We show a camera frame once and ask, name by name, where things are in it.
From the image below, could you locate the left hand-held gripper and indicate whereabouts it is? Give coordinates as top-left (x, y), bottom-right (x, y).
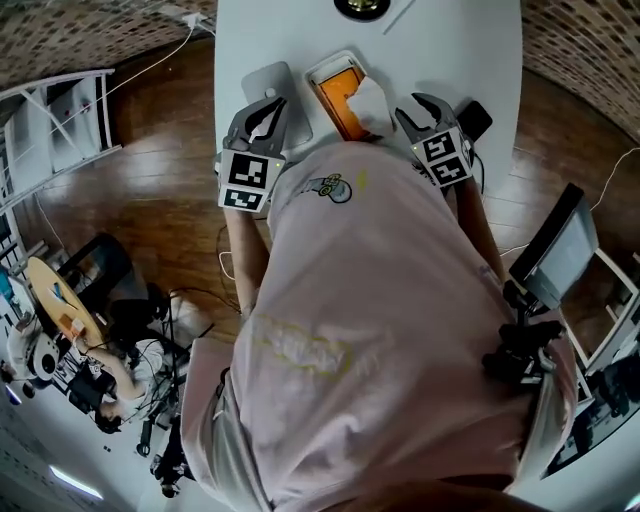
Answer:
top-left (215, 97), bottom-right (290, 214)

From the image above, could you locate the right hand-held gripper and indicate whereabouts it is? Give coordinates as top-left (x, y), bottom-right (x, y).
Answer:
top-left (394, 93), bottom-right (474, 189)

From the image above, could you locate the orange pack of tissues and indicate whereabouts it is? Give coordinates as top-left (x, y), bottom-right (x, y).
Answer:
top-left (318, 67), bottom-right (397, 144)

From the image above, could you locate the person's right forearm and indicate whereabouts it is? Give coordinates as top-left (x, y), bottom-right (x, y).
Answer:
top-left (448, 178), bottom-right (505, 275)

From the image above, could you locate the person's left forearm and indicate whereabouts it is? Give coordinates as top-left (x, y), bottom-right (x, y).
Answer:
top-left (223, 205), bottom-right (274, 317)

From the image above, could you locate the white lid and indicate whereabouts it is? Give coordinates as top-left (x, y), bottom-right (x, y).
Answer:
top-left (240, 60), bottom-right (314, 150)

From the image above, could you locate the black phone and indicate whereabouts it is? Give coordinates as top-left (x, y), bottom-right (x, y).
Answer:
top-left (456, 99), bottom-right (494, 142)

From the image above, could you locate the black round brass-topped base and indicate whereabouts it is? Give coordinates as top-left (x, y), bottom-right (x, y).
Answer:
top-left (333, 0), bottom-right (391, 21)

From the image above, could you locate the black monitor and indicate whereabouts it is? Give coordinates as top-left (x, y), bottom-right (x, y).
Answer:
top-left (508, 182), bottom-right (600, 312)

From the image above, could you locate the pink shirt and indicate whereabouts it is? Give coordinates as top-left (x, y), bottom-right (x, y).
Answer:
top-left (180, 140), bottom-right (580, 512)

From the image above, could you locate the white metal shelf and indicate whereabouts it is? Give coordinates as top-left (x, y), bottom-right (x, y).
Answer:
top-left (0, 69), bottom-right (124, 212)

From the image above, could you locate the round wooden table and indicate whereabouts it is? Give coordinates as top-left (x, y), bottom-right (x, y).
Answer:
top-left (25, 255), bottom-right (105, 352)

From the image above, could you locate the white round device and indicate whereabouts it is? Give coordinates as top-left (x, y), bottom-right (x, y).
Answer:
top-left (25, 333), bottom-right (62, 382)

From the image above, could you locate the ceiling light strip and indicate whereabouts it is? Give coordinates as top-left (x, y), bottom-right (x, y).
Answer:
top-left (48, 464), bottom-right (105, 501)

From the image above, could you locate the black phone cable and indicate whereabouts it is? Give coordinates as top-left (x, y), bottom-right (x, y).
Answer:
top-left (470, 148), bottom-right (487, 195)

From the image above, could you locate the white plug with cable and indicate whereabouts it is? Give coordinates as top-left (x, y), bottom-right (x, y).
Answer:
top-left (107, 12), bottom-right (217, 96)

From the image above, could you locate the white floor cable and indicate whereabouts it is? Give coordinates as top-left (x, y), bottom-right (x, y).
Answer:
top-left (499, 147), bottom-right (640, 257)

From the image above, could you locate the black monitor mount clamp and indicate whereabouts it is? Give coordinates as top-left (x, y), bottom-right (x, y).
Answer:
top-left (481, 279), bottom-right (567, 387)

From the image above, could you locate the white frame stand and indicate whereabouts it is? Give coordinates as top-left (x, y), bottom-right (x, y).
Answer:
top-left (563, 247), bottom-right (640, 372)

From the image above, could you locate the grey shoulder strap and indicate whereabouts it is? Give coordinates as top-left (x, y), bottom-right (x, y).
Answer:
top-left (519, 369), bottom-right (566, 476)
top-left (212, 369), bottom-right (274, 512)

